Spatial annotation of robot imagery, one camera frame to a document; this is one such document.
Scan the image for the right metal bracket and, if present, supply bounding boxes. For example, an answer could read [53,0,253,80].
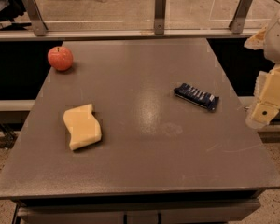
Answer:
[229,0,253,34]

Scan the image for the left metal bracket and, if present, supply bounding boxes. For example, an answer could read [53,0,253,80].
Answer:
[22,0,48,36]

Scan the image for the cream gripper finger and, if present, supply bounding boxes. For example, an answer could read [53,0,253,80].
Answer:
[245,103,279,129]

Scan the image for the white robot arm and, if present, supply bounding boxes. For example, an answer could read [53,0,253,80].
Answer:
[244,9,280,129]

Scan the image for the red apple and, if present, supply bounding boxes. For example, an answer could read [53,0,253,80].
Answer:
[48,46,74,71]

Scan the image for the metal bracket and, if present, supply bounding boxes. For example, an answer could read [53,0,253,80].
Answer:
[229,0,253,34]
[154,0,166,35]
[22,0,48,36]

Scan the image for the blue rxbar wrapper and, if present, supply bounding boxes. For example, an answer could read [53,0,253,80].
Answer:
[174,83,219,112]

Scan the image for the clear acrylic barrier panel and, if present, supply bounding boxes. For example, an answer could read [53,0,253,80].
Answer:
[36,0,273,31]

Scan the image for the yellow wavy sponge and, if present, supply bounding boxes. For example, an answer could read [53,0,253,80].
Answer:
[63,104,102,151]

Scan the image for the middle metal bracket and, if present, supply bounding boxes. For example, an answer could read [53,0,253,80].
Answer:
[154,0,166,35]

